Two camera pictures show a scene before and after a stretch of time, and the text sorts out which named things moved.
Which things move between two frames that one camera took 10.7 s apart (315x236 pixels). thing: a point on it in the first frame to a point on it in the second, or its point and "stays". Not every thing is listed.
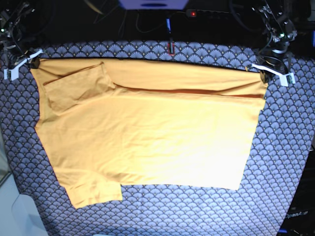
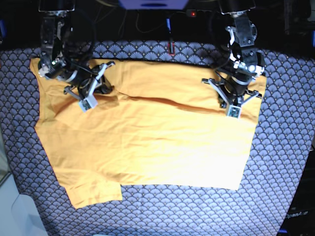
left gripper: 15,53 to 81,78
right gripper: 275,55 to 235,82
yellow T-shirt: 108,123 stays
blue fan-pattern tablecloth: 282,141 stays
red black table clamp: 169,48 stays
